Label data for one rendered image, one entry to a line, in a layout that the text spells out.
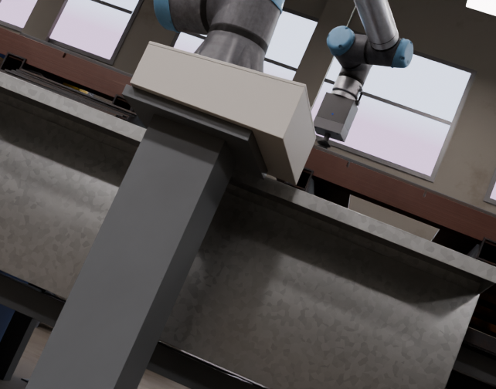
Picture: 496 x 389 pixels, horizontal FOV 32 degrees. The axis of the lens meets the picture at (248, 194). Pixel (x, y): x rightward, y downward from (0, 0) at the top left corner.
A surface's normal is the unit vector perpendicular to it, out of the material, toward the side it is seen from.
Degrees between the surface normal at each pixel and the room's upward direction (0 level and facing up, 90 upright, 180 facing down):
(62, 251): 90
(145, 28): 90
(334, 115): 90
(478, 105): 90
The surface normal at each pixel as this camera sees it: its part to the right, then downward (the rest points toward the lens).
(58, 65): -0.08, -0.24
